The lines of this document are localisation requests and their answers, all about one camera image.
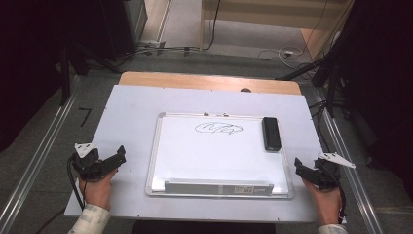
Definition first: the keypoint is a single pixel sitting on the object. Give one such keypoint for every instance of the black whiteboard eraser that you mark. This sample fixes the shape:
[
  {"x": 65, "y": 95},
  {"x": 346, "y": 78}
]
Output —
[{"x": 271, "y": 134}]

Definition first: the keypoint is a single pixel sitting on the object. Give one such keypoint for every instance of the wooden table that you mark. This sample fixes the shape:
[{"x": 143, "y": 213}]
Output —
[{"x": 201, "y": 82}]

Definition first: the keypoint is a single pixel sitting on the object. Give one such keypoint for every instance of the white whiteboard with metal frame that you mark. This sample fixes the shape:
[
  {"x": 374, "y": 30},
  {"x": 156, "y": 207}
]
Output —
[{"x": 211, "y": 156}]

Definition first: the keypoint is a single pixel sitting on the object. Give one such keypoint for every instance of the person's right hand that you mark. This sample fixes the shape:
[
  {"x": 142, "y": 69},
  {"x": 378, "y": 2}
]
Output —
[{"x": 324, "y": 204}]

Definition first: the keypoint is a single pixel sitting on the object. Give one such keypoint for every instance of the black tripod stand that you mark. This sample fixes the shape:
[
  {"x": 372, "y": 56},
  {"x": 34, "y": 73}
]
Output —
[{"x": 331, "y": 87}]

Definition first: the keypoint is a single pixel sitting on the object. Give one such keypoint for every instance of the dark cabinet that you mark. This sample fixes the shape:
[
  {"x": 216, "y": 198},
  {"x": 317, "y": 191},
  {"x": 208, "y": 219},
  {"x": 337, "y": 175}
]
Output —
[{"x": 126, "y": 26}]

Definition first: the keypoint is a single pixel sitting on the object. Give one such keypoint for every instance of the black metal stand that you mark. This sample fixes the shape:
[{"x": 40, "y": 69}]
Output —
[{"x": 66, "y": 78}]

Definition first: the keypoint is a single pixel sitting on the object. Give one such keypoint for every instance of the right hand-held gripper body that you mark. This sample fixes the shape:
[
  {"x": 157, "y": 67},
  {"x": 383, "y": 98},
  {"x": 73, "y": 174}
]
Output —
[{"x": 328, "y": 174}]

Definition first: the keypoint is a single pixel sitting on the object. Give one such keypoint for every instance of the aluminium floor rail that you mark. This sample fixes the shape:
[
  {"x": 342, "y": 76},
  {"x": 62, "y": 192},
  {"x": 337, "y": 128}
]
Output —
[
  {"x": 35, "y": 156},
  {"x": 357, "y": 191}
]

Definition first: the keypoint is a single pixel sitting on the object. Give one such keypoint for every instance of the person's left hand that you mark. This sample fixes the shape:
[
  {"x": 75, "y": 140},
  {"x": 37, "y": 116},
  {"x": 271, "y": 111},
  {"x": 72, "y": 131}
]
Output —
[{"x": 97, "y": 191}]

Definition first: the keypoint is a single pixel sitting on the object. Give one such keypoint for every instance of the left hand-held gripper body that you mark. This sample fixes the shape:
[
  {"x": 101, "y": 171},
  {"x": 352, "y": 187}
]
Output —
[{"x": 89, "y": 164}]

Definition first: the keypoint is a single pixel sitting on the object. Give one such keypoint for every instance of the large white panel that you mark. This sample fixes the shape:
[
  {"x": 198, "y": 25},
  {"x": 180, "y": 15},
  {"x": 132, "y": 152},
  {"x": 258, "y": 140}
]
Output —
[{"x": 130, "y": 123}]

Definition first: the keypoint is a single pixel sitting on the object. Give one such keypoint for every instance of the light wooden furniture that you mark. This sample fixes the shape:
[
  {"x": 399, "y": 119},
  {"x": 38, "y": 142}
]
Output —
[{"x": 259, "y": 13}]

